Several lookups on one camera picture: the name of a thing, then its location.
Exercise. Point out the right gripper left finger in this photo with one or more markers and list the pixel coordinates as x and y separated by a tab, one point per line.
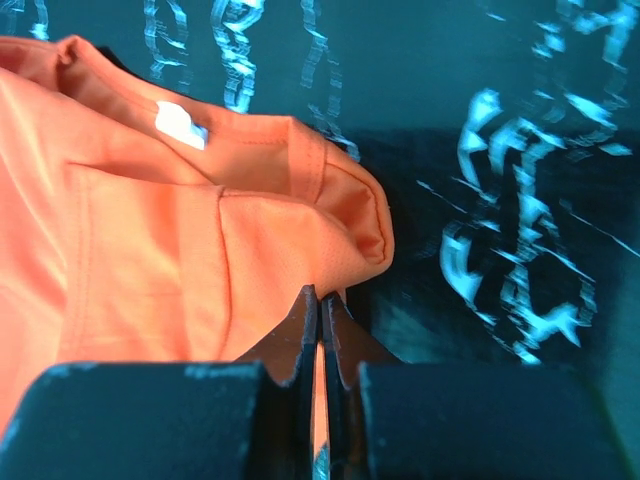
248	419

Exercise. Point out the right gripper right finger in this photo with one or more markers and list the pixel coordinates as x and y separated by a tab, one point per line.
388	419

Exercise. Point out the orange t shirt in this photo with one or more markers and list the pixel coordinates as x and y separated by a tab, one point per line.
140	225

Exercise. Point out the black marbled table mat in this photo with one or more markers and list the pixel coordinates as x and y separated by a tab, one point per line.
505	133

